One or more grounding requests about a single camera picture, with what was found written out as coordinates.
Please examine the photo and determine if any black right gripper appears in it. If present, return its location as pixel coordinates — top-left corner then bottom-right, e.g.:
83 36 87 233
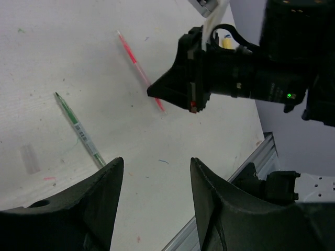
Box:
147 26 306 113

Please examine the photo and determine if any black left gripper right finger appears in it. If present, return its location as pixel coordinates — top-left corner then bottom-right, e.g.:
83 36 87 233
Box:
190 158 334 250

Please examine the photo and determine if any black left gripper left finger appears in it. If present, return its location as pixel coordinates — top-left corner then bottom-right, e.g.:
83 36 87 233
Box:
1 157 124 250

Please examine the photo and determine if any pink highlighter pen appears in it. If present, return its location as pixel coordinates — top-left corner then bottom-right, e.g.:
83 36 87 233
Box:
117 30 167 113

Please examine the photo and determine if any green highlighter pen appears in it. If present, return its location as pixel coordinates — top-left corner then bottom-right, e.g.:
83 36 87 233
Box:
55 92 106 169

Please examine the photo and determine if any clear green pen cap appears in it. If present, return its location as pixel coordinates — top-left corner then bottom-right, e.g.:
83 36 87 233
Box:
20 144 40 175

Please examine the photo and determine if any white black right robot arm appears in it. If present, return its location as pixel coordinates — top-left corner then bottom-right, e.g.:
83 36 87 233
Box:
147 1 334 126

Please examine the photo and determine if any yellow marker with blue cap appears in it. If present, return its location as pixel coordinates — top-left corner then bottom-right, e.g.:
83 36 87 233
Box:
221 34 233 50

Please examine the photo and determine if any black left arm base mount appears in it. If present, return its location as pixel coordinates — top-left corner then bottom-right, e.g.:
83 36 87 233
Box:
232 162 300 206

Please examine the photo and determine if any aluminium table edge rail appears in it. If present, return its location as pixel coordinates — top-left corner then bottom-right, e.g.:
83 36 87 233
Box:
165 133 278 250

